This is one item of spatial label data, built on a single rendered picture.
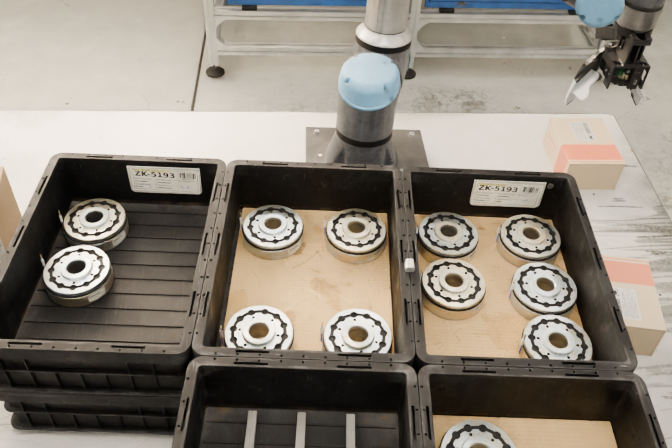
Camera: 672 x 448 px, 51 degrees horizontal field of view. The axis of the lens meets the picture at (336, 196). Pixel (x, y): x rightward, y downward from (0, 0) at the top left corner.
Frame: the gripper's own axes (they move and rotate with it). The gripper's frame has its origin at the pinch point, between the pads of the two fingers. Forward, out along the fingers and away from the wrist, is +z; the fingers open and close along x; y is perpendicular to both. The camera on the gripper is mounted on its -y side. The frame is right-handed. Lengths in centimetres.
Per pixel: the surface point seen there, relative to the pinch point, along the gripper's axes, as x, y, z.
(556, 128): -5.6, -3.9, 9.8
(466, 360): -41, 66, -6
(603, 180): 2.7, 8.1, 14.5
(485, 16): 14, -140, 58
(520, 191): -24.3, 29.6, -2.5
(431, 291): -42, 49, 1
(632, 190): 9.9, 8.3, 17.2
